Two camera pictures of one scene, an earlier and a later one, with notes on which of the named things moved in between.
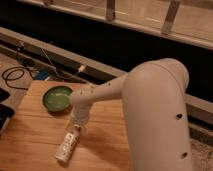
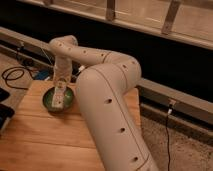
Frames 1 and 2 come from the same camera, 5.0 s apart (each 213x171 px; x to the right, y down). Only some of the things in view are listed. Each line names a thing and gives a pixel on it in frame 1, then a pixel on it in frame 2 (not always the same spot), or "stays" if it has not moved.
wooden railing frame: (190, 21) stays
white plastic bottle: (67, 145) -> (58, 95)
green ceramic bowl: (56, 100) stays
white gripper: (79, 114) -> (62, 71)
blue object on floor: (42, 74) stays
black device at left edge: (5, 110) stays
